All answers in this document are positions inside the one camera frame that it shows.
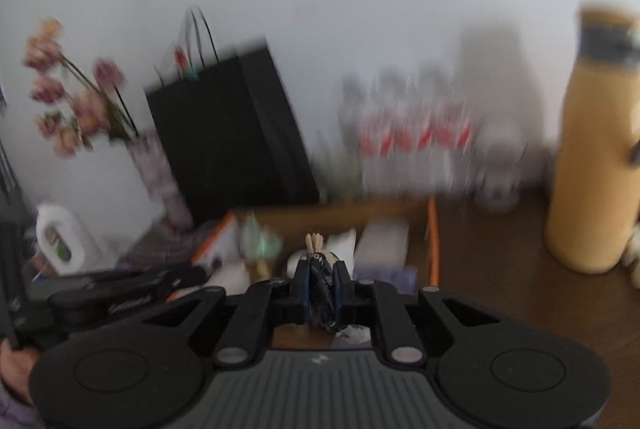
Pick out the dark blue snack packet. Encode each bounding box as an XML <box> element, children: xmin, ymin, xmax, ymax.
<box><xmin>308</xmin><ymin>253</ymin><xmax>337</xmax><ymax>335</ymax></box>

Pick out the person's left hand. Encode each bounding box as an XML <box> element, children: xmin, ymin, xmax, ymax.
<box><xmin>1</xmin><ymin>339</ymin><xmax>40</xmax><ymax>406</ymax></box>

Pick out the purple cloth in box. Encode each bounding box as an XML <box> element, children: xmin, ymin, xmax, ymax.
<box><xmin>354</xmin><ymin>267</ymin><xmax>419</xmax><ymax>296</ymax></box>

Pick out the green crumpled plastic bag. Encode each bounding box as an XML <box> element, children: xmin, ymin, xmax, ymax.
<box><xmin>240</xmin><ymin>214</ymin><xmax>283</xmax><ymax>279</ymax></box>

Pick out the white plastic case in box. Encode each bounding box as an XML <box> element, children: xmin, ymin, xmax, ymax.
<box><xmin>354</xmin><ymin>218</ymin><xmax>409</xmax><ymax>270</ymax></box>

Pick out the red cardboard box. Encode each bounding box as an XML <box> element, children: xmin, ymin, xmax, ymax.
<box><xmin>164</xmin><ymin>194</ymin><xmax>442</xmax><ymax>350</ymax></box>

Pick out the white detergent jug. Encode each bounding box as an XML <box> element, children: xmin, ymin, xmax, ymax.
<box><xmin>36</xmin><ymin>203</ymin><xmax>110</xmax><ymax>276</ymax></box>

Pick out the glass cup with straw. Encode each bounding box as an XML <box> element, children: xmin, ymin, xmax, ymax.
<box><xmin>311</xmin><ymin>134</ymin><xmax>362</xmax><ymax>203</ymax></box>

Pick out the black paper shopping bag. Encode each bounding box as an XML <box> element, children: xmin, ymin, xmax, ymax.
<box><xmin>143</xmin><ymin>6</ymin><xmax>321</xmax><ymax>222</ymax></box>

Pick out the right water bottle red label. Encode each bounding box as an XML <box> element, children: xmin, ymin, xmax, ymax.
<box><xmin>433</xmin><ymin>71</ymin><xmax>474</xmax><ymax>195</ymax></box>

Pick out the white purple ceramic vase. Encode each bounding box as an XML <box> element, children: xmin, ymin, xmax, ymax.
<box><xmin>127</xmin><ymin>129</ymin><xmax>193</xmax><ymax>231</ymax></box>

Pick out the white astronaut speaker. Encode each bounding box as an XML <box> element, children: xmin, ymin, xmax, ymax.
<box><xmin>474</xmin><ymin>119</ymin><xmax>527</xmax><ymax>212</ymax></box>

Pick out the middle water bottle red label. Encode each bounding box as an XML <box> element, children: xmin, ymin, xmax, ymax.
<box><xmin>392</xmin><ymin>67</ymin><xmax>436</xmax><ymax>195</ymax></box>

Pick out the dried pink rose bouquet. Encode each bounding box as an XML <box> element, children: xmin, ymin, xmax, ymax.
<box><xmin>23</xmin><ymin>18</ymin><xmax>140</xmax><ymax>158</ymax></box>

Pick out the green binder clip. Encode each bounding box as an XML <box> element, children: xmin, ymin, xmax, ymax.
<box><xmin>184</xmin><ymin>67</ymin><xmax>198</xmax><ymax>82</ymax></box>

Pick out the yellow thermos jug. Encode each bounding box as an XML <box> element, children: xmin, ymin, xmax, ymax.
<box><xmin>544</xmin><ymin>1</ymin><xmax>639</xmax><ymax>274</ymax></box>

